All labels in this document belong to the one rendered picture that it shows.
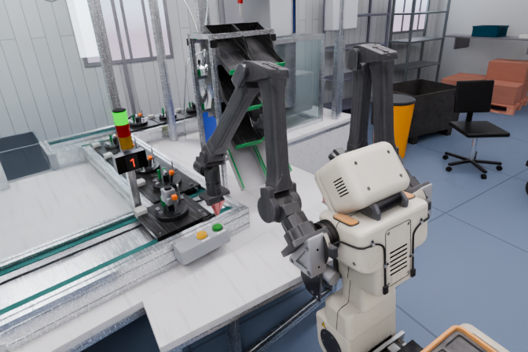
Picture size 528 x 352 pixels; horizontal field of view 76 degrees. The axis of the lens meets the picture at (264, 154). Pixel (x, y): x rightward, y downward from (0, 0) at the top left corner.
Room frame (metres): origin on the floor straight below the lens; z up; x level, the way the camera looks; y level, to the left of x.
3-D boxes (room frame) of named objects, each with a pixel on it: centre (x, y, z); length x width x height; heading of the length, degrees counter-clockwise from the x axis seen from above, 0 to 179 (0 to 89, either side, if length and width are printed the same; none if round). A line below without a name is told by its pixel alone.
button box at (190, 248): (1.07, 0.25, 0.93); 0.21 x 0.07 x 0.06; 129
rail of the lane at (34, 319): (0.99, 0.44, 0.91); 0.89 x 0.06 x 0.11; 129
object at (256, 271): (1.21, 0.12, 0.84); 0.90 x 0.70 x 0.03; 121
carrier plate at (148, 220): (1.22, 0.40, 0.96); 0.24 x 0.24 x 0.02; 39
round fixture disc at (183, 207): (1.22, 0.40, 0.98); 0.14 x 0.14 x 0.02
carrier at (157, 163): (1.67, 0.64, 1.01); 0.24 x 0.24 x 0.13; 39
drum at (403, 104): (3.88, -1.56, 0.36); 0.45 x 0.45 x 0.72
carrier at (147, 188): (1.48, 0.48, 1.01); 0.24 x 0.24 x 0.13; 39
